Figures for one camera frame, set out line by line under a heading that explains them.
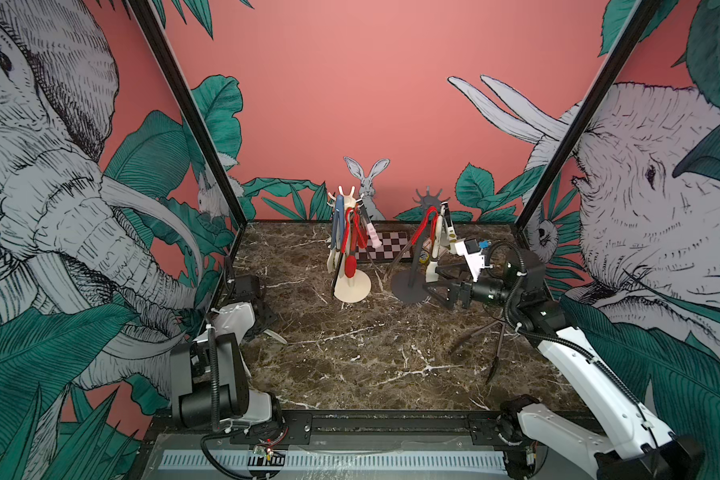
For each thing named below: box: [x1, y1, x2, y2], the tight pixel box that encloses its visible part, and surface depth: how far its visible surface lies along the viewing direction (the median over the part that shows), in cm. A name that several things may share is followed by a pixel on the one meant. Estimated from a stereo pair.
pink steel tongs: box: [360, 206, 382, 248], surface depth 81 cm
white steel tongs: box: [426, 201, 447, 283], surface depth 76 cm
